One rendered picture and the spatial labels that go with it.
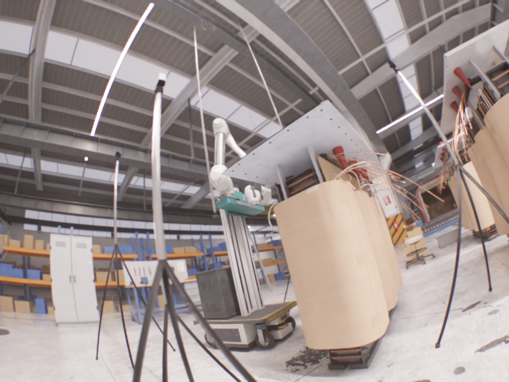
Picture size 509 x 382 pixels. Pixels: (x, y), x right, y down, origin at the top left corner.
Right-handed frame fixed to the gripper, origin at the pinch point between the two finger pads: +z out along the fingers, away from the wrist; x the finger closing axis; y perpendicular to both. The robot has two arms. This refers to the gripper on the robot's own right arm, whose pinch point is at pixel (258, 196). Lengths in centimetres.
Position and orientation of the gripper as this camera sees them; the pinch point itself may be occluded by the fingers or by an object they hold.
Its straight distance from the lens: 208.1
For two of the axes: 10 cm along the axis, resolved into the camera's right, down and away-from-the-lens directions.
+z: 2.2, 9.1, -3.6
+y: -8.1, 3.8, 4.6
